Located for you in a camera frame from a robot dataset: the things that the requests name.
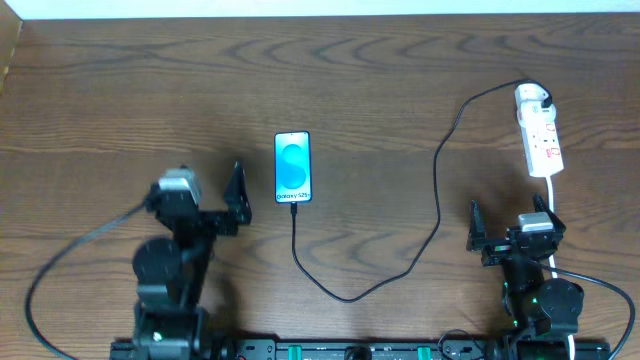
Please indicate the blue screen Galaxy smartphone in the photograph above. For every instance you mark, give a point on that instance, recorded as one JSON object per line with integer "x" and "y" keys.
{"x": 293, "y": 167}

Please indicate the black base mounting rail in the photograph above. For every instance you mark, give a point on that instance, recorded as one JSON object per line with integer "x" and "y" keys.
{"x": 266, "y": 349}

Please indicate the white power strip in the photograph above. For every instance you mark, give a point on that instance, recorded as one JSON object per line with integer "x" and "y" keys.
{"x": 540, "y": 139}

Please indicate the white charger plug adapter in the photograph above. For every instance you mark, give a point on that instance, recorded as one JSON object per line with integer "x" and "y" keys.
{"x": 532, "y": 91}

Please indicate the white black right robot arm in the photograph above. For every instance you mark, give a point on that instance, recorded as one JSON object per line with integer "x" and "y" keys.
{"x": 545, "y": 311}

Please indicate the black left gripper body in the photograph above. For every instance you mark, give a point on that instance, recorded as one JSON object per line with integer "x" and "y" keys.
{"x": 201, "y": 220}

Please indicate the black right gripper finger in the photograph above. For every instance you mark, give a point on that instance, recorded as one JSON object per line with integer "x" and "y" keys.
{"x": 541, "y": 206}
{"x": 477, "y": 227}

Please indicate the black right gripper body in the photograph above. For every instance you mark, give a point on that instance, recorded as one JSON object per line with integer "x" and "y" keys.
{"x": 511, "y": 248}

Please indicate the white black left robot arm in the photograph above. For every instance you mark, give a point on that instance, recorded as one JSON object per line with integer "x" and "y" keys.
{"x": 169, "y": 322}

